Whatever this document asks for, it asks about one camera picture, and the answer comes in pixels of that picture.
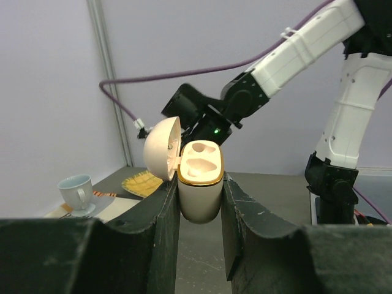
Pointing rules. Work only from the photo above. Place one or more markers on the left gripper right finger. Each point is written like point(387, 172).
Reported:
point(265, 253)

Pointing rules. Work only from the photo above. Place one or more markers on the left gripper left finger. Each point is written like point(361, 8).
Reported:
point(135, 252)

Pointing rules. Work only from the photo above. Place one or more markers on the beige earbud charging case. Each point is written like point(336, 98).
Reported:
point(198, 165)

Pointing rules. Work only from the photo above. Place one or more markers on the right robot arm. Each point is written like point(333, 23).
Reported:
point(364, 28)

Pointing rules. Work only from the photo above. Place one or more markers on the patchwork placemat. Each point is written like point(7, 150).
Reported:
point(107, 207)

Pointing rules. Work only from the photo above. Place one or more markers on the yellow woven cloth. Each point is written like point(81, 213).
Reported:
point(142, 184)

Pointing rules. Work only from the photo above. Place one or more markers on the light blue cup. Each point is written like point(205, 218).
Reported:
point(77, 192)

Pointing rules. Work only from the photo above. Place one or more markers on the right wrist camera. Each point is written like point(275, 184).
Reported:
point(143, 131)

